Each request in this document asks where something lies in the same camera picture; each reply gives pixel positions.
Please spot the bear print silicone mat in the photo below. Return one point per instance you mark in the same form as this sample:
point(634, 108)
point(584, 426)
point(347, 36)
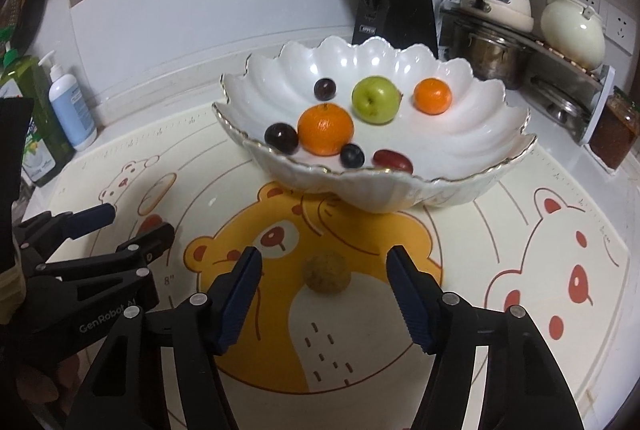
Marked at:
point(500, 230)

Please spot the large orange mandarin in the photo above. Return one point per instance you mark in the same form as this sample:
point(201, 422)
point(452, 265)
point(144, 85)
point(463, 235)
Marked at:
point(325, 129)

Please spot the dark blueberry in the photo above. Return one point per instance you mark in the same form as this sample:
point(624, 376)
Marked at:
point(351, 155)

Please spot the steel pot lid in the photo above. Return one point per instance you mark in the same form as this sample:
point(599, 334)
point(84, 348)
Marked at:
point(565, 107)

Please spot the white wall socket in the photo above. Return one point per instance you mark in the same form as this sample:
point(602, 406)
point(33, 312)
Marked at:
point(620, 29)
point(590, 2)

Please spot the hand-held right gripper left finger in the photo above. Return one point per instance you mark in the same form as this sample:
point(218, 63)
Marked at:
point(239, 302)

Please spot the green dish soap bottle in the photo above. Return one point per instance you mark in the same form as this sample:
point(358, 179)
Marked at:
point(42, 129)

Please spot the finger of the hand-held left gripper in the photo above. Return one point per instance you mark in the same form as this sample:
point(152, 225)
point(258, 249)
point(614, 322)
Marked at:
point(150, 237)
point(95, 215)

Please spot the metal pot rack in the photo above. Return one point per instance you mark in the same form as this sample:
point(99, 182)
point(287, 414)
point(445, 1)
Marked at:
point(602, 104)

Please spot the cream lidded pot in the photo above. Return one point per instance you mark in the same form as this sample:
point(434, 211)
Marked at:
point(570, 34)

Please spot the person's left hand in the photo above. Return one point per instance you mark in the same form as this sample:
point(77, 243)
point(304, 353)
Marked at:
point(52, 380)

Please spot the small orange mandarin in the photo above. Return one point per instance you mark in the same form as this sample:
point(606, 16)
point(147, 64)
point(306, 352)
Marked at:
point(432, 95)

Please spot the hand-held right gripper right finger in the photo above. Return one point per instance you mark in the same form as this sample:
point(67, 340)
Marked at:
point(407, 305)

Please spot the glass jar of sauce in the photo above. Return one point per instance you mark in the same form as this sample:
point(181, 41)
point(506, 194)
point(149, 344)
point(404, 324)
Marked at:
point(612, 134)

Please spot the green apple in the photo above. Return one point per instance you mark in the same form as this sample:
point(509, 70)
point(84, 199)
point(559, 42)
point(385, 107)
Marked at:
point(375, 99)

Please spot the stainless steel pot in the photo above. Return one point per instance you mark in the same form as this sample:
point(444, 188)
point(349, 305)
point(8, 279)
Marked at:
point(492, 54)

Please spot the white pump bottle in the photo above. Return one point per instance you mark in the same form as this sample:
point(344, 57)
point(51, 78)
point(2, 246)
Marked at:
point(70, 109)

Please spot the brown longan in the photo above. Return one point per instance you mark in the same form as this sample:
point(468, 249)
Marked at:
point(326, 272)

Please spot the dark purple grape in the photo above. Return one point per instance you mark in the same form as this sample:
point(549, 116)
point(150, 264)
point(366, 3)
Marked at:
point(325, 88)

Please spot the red-brown jujube date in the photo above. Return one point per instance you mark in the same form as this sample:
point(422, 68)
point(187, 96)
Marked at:
point(393, 161)

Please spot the white scalloped ceramic bowl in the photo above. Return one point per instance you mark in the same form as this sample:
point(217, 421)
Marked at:
point(450, 144)

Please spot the dark plum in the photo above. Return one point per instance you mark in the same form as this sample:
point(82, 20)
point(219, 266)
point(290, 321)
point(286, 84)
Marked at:
point(281, 138)

